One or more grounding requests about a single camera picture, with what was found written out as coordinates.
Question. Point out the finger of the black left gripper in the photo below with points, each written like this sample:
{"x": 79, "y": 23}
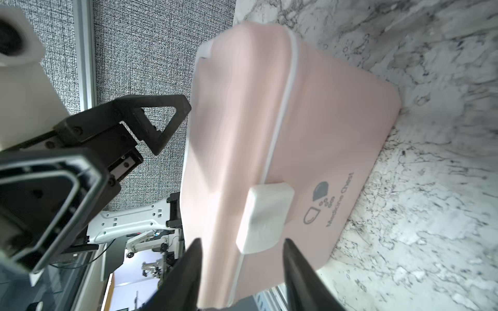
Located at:
{"x": 47, "y": 198}
{"x": 81, "y": 127}

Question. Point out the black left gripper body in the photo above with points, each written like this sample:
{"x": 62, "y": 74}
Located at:
{"x": 115, "y": 147}

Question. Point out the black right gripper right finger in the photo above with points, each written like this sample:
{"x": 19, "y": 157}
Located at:
{"x": 305, "y": 290}

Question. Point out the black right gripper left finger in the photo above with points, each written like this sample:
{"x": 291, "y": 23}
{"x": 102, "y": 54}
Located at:
{"x": 180, "y": 289}

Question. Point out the pink white medicine box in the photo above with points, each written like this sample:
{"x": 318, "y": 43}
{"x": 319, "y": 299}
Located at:
{"x": 281, "y": 140}

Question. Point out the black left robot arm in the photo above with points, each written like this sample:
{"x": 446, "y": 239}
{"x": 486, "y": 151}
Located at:
{"x": 108, "y": 226}

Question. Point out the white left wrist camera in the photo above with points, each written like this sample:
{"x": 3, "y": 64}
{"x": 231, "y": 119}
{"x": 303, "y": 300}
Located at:
{"x": 30, "y": 105}

